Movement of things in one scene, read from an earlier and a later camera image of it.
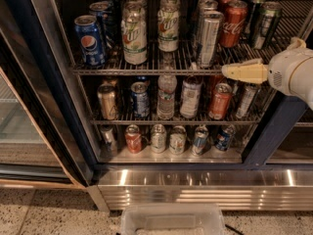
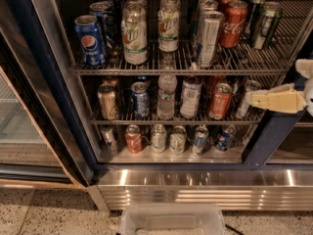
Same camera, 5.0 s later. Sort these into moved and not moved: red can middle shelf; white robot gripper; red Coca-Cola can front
Moved: white robot gripper
Not moved: red Coca-Cola can front; red can middle shelf
